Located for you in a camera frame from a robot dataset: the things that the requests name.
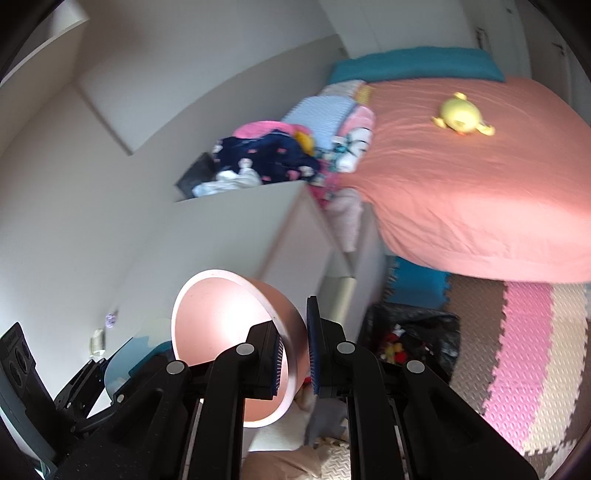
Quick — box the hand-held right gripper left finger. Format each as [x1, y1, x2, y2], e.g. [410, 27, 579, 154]
[55, 322, 285, 480]

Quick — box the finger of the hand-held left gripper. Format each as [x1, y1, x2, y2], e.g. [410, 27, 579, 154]
[69, 369, 164, 437]
[54, 357, 109, 412]

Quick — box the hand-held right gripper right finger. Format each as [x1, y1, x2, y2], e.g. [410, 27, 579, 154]
[307, 296, 539, 480]

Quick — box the light blue plastic plate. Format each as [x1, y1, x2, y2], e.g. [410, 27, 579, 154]
[103, 318, 177, 402]

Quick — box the pink bowl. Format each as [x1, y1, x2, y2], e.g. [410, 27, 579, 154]
[171, 269, 308, 428]

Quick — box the black trash bag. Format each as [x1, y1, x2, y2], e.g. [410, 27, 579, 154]
[359, 301, 461, 385]

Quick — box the grey cloth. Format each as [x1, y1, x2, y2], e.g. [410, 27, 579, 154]
[304, 396, 350, 449]

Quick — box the red object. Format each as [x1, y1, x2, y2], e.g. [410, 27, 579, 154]
[378, 324, 417, 366]

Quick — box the beige cloth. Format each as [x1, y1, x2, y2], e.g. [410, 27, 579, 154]
[242, 445, 324, 480]

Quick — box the blue foam mat tile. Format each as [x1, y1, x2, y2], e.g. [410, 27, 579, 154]
[385, 255, 452, 308]

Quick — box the pale pink hanging cloth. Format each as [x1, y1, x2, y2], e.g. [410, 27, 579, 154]
[325, 186, 365, 254]

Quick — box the white desk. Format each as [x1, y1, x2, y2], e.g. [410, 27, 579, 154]
[83, 179, 358, 416]

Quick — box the white crumpled cloth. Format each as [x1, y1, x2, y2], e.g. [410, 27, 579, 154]
[191, 166, 262, 199]

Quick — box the navy patterned garment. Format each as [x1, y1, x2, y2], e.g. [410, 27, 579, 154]
[211, 133, 322, 186]

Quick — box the pink beige foam floor mat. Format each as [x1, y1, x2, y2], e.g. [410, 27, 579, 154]
[318, 272, 591, 480]

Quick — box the pink and white folded cloth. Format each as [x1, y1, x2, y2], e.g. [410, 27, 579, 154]
[335, 105, 376, 175]

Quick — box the bed with salmon sheet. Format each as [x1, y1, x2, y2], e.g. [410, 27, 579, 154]
[344, 76, 591, 303]

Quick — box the pink garment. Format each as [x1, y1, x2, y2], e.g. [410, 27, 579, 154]
[232, 120, 297, 140]

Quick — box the light blue striped blanket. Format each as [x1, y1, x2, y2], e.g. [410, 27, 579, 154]
[281, 93, 357, 151]

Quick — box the white patterned folded cloth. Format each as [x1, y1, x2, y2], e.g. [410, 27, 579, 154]
[318, 80, 366, 98]

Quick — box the yellow plush duck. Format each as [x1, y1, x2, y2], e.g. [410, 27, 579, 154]
[431, 92, 496, 137]

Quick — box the teal pillow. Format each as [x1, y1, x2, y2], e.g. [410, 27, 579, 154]
[327, 47, 505, 86]

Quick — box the white wardrobe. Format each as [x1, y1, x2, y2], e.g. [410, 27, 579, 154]
[318, 0, 578, 79]

